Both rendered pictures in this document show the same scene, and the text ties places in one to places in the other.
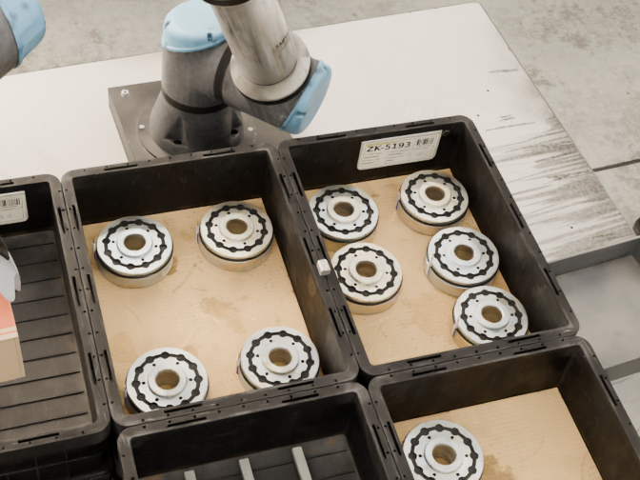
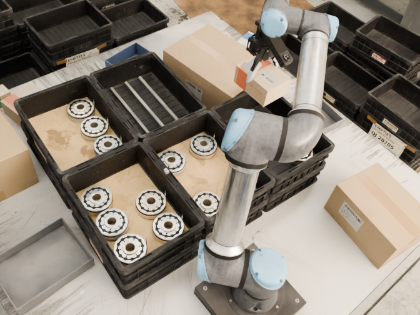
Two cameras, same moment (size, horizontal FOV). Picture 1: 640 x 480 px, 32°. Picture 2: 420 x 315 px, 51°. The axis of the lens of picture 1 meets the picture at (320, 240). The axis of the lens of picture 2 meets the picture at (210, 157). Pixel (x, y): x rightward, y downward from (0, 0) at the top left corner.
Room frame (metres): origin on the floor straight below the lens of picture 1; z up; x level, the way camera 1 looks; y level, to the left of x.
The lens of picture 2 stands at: (1.75, -0.17, 2.13)
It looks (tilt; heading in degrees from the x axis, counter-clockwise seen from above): 51 degrees down; 161
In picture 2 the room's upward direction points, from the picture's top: 10 degrees clockwise
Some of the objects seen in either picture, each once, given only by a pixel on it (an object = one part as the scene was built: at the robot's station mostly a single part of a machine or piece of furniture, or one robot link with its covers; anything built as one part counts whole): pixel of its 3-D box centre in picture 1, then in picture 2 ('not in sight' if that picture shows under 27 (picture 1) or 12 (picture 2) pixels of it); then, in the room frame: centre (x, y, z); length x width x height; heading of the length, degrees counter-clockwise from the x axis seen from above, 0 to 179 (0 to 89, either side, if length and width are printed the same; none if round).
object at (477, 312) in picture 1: (491, 314); (96, 197); (0.91, -0.25, 0.86); 0.05 x 0.05 x 0.01
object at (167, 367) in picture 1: (167, 380); (203, 143); (0.72, 0.16, 0.86); 0.05 x 0.05 x 0.01
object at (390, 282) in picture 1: (365, 271); (150, 201); (0.94, -0.07, 0.86); 0.10 x 0.10 x 0.01
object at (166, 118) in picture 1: (197, 107); (257, 285); (1.26, 0.23, 0.80); 0.15 x 0.15 x 0.10
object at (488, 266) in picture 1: (463, 255); (112, 222); (1.00, -0.20, 0.86); 0.10 x 0.10 x 0.01
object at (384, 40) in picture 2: not in sight; (380, 66); (-0.20, 1.55, 0.37); 0.42 x 0.34 x 0.46; 28
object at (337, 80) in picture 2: not in sight; (338, 97); (0.00, 1.20, 0.31); 0.40 x 0.30 x 0.34; 28
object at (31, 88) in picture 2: not in sight; (27, 104); (0.32, -0.51, 0.74); 0.16 x 0.12 x 0.07; 131
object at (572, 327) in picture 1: (420, 237); (132, 201); (0.97, -0.13, 0.92); 0.40 x 0.30 x 0.02; 25
